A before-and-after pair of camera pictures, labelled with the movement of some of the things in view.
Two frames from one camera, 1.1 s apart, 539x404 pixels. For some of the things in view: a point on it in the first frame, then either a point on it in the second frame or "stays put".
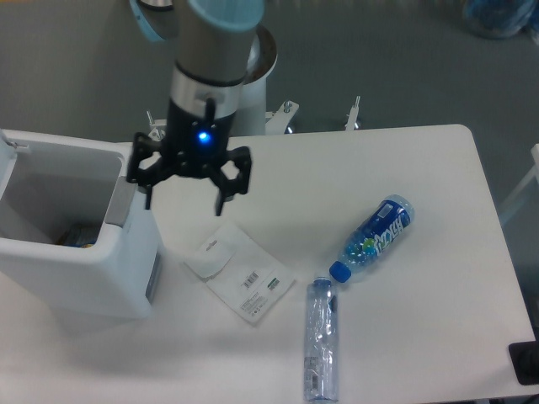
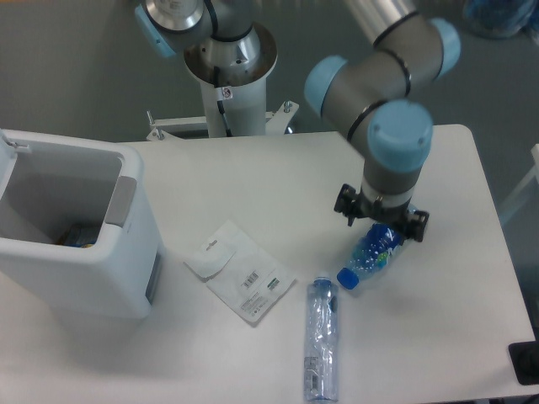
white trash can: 48,183 stays put
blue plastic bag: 501,19 stays put
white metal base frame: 277,119 stays put
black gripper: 195,143 -> 351,203
